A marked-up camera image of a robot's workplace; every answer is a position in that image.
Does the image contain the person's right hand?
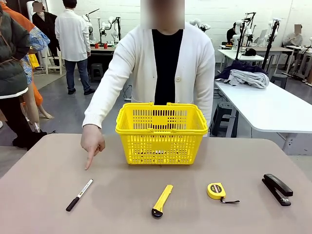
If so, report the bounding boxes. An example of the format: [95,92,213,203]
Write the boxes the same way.
[80,123,106,171]

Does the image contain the black white marker pen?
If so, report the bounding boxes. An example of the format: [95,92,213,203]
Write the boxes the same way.
[65,178,94,212]

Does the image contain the yellow tape measure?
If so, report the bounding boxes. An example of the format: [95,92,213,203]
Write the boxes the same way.
[206,182,241,205]

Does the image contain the person's left forearm white sleeve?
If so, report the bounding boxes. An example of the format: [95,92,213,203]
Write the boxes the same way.
[194,82,215,137]

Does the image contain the person's right forearm white sleeve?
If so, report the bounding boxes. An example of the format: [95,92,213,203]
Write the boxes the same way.
[82,73,130,129]

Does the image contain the yellow plastic shopping basket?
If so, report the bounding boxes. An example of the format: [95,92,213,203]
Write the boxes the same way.
[115,102,209,165]

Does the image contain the person in white cardigan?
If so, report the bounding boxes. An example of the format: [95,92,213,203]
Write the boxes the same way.
[82,0,215,137]

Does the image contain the seated person in black top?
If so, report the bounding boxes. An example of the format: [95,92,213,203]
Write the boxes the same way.
[226,23,242,44]

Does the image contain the seated person in grey top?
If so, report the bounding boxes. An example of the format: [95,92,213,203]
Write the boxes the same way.
[282,24,304,48]

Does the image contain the small black stool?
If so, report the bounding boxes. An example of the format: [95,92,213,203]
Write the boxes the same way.
[90,63,104,82]

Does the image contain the dark workbench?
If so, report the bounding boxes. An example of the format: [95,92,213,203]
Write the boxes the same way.
[87,46,117,76]

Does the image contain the white step stool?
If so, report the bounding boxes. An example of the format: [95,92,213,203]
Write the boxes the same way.
[41,47,64,75]

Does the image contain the yellow utility knife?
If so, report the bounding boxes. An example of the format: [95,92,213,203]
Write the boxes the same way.
[151,184,174,218]

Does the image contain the yellow floor sign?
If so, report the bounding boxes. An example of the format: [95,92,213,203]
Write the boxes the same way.
[28,53,40,69]

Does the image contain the bystander in white shirt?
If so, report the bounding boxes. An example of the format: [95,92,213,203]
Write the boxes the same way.
[55,0,96,96]

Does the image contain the bystander in dark green jacket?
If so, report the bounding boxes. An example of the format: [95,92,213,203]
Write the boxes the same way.
[0,4,48,150]

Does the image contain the mannequin in orange blue clothes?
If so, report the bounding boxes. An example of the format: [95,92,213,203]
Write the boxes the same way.
[4,3,55,120]

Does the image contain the bystander in black clothes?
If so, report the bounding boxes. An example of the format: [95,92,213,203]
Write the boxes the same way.
[32,1,60,66]

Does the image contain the black plastic stool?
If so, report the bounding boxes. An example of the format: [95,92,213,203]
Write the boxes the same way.
[210,101,238,138]

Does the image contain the small white table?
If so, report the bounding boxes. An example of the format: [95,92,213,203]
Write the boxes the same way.
[216,49,265,74]

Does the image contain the dark purple cloth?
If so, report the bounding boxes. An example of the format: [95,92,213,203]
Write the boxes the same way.
[214,60,269,85]

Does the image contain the light grey cloth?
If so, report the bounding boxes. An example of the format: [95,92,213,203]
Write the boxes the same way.
[229,69,270,89]

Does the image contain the large white table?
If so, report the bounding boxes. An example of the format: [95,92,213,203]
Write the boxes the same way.
[214,80,312,156]

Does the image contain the black stapler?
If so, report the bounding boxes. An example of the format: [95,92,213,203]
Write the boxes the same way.
[261,173,294,207]

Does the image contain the grey stool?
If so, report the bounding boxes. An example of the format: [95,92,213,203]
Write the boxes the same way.
[270,74,289,90]

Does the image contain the beige background table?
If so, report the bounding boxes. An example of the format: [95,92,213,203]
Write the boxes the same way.
[253,46,294,70]

